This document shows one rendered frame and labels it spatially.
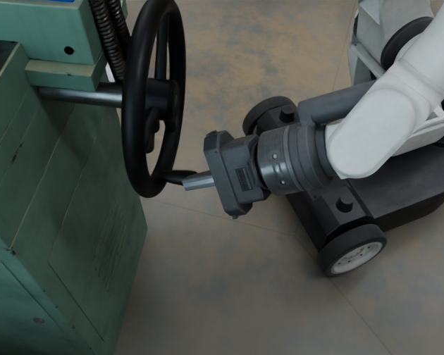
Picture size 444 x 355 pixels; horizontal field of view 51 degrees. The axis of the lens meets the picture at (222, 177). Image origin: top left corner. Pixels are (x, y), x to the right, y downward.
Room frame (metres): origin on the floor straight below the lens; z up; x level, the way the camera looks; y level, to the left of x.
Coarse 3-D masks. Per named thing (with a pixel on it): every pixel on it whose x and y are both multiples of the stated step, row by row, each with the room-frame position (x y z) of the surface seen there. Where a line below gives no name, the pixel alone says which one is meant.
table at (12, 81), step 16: (0, 48) 0.49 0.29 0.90; (16, 48) 0.49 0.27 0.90; (0, 64) 0.46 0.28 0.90; (16, 64) 0.48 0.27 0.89; (32, 64) 0.49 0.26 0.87; (48, 64) 0.49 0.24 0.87; (64, 64) 0.49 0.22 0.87; (80, 64) 0.49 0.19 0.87; (96, 64) 0.50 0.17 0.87; (0, 80) 0.43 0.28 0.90; (16, 80) 0.46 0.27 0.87; (32, 80) 0.48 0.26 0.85; (48, 80) 0.48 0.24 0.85; (64, 80) 0.48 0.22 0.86; (80, 80) 0.47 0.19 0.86; (96, 80) 0.48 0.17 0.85; (0, 96) 0.42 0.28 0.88; (16, 96) 0.45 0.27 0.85; (0, 112) 0.41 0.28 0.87; (0, 128) 0.39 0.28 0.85
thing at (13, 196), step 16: (48, 112) 0.50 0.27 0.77; (64, 112) 0.54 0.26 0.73; (32, 128) 0.45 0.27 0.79; (48, 128) 0.48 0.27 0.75; (32, 144) 0.43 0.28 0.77; (48, 144) 0.46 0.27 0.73; (16, 160) 0.39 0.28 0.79; (32, 160) 0.42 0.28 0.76; (48, 160) 0.45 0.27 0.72; (16, 176) 0.37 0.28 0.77; (32, 176) 0.40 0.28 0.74; (0, 192) 0.34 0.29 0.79; (16, 192) 0.36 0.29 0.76; (32, 192) 0.39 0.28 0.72; (0, 208) 0.32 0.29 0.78; (16, 208) 0.34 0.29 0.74; (0, 224) 0.31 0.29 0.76; (16, 224) 0.33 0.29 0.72; (0, 240) 0.30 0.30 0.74
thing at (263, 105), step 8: (280, 96) 1.12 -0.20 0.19; (264, 104) 1.08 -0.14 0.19; (272, 104) 1.08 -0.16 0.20; (280, 104) 1.08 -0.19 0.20; (256, 112) 1.06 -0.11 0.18; (264, 112) 1.05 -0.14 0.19; (248, 120) 1.05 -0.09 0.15; (256, 120) 1.04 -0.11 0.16; (248, 128) 1.03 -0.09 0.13; (256, 128) 1.04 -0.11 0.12
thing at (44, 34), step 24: (0, 0) 0.51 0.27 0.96; (24, 0) 0.51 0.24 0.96; (48, 0) 0.51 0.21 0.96; (120, 0) 0.62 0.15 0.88; (0, 24) 0.51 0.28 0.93; (24, 24) 0.50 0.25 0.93; (48, 24) 0.50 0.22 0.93; (72, 24) 0.49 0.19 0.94; (24, 48) 0.50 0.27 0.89; (48, 48) 0.50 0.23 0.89; (72, 48) 0.49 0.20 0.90; (96, 48) 0.51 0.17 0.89
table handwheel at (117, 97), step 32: (160, 0) 0.53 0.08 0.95; (160, 32) 0.54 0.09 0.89; (128, 64) 0.42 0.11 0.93; (160, 64) 0.51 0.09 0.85; (64, 96) 0.49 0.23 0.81; (96, 96) 0.48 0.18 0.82; (128, 96) 0.39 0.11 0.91; (160, 96) 0.47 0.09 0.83; (128, 128) 0.37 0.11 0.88; (128, 160) 0.35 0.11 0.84; (160, 160) 0.47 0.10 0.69
